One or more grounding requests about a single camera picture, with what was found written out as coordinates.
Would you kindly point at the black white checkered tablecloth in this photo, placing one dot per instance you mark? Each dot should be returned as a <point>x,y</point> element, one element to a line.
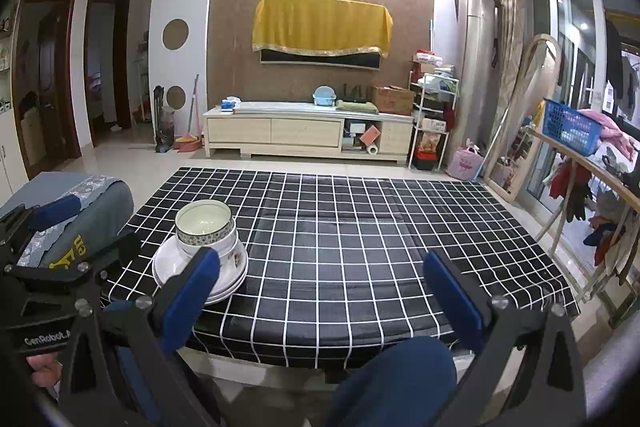
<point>350,232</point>

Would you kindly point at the blue plastic basket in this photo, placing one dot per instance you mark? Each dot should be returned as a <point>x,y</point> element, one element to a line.
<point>565,127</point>

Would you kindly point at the broom with dustpan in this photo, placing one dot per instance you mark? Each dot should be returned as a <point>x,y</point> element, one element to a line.
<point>189,139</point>

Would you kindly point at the blue tissue box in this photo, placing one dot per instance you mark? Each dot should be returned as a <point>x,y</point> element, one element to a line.
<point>231,105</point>

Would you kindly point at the yellow cloth cover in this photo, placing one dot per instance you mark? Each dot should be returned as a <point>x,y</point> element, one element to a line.
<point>320,27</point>

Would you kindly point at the white shelf rack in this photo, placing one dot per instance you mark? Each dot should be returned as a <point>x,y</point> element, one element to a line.
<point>432,102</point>

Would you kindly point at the person's right leg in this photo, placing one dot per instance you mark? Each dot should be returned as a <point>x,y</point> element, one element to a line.
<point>400,382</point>

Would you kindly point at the wooden drying rack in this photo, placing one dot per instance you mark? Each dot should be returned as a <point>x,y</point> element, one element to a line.
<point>575,154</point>

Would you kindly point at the black router with antennas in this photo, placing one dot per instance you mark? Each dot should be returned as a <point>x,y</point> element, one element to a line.
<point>356,94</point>

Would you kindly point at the beige tv cabinet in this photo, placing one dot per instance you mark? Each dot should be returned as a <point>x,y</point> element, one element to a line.
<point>305,132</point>

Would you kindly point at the orange box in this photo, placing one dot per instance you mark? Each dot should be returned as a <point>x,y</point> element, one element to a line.
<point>371,136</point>

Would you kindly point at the person's left hand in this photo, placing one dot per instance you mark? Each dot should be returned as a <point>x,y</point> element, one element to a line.
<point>45,372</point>

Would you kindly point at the green patterned bowl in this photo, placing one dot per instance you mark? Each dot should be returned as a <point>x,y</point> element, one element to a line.
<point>202,219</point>

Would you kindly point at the tall cylindrical air conditioner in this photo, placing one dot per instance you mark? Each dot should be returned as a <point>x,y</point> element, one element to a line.
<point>477,77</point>

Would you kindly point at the grey chair cover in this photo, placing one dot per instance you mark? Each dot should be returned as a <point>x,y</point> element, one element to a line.
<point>105,212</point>

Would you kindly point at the beige patterned curtain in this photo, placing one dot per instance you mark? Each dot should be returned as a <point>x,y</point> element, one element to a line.
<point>507,22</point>

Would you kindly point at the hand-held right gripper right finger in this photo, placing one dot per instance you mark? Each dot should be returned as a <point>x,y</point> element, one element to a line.
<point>455,297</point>

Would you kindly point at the plain white plate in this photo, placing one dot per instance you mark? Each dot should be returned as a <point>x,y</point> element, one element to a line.
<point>159,279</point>

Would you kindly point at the green folded cloth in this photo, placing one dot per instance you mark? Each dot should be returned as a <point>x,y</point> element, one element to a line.
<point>357,107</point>

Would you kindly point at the pink blanket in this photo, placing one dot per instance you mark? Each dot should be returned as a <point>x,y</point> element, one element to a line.
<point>610,127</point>

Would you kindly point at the white paper roll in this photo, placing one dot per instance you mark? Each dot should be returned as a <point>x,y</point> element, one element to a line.
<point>373,150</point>

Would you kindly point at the red hanging clothes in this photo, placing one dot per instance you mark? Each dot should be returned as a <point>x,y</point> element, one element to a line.
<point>567,182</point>

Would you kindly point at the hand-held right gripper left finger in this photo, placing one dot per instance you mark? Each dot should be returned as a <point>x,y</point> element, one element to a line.
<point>192,302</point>

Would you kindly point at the white plate with pink petals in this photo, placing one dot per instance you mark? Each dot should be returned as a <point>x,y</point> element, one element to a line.
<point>172,257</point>

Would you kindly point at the sliding glass door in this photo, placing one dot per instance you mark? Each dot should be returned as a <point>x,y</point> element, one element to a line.
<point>565,47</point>

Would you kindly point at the dark wooden door frame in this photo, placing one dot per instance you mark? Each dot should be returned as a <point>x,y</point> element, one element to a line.
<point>125,67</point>
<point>70,82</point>

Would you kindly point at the brown cardboard box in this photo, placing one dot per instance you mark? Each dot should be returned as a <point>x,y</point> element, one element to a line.
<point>392,101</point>

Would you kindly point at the pink bag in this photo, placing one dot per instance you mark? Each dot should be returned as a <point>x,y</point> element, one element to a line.
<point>465,162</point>

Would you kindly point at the white bowl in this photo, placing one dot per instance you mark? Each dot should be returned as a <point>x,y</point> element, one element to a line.
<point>227,243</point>

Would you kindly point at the arched standing mirror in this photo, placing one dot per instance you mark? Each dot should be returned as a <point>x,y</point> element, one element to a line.
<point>537,72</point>

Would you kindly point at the blue lidded pot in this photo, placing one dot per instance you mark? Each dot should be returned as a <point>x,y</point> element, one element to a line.
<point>325,97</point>

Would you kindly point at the upright vacuum cleaner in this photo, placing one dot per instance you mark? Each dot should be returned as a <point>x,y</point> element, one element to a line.
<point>162,127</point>

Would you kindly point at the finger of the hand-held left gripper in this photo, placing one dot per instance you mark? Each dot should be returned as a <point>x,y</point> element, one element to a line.
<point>55,213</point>
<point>115,249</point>

